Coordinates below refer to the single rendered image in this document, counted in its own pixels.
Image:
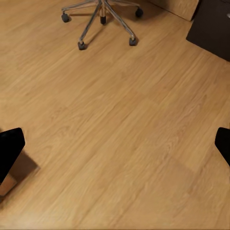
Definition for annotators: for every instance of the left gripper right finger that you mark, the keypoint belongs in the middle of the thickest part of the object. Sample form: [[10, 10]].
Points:
[[222, 142]]

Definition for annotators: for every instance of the swivel chair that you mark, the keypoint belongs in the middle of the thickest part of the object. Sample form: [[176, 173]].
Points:
[[102, 7]]

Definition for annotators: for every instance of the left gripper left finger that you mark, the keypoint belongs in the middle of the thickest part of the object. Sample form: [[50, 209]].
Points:
[[11, 144]]

